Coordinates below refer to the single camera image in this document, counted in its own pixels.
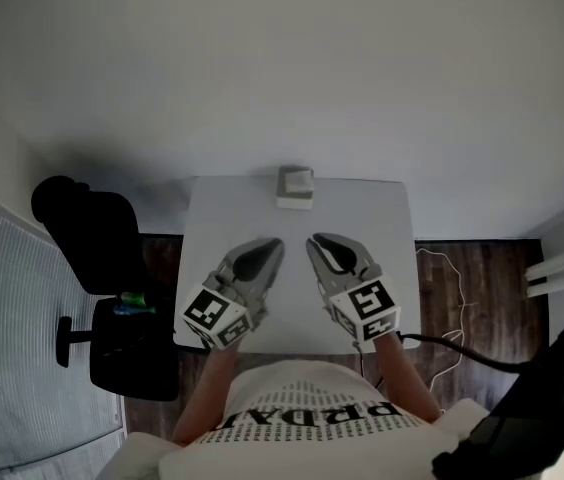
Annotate black equipment bag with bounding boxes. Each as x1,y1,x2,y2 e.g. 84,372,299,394
431,302,564,480

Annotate person's right forearm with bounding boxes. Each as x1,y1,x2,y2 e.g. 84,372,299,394
374,330,443,424

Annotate person's left forearm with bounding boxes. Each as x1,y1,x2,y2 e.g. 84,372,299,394
171,345,243,447

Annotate white cable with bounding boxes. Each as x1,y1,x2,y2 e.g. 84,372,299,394
414,247,468,394

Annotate black office chair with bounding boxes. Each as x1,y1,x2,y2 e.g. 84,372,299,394
30,175,183,403

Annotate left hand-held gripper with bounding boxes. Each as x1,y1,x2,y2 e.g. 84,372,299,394
180,237,286,352

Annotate white table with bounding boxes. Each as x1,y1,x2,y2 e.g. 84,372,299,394
172,175,423,357

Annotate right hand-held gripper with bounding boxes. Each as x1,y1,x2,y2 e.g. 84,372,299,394
306,232,402,343

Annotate grey and white tissue box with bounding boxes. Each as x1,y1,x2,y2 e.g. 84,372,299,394
275,166,316,212

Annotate person's white printed shirt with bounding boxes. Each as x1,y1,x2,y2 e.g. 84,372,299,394
106,360,491,480

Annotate grey window blinds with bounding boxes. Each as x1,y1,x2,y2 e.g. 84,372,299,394
0,180,128,472

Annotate thick black cable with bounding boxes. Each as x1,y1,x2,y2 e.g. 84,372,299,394
399,332,538,374

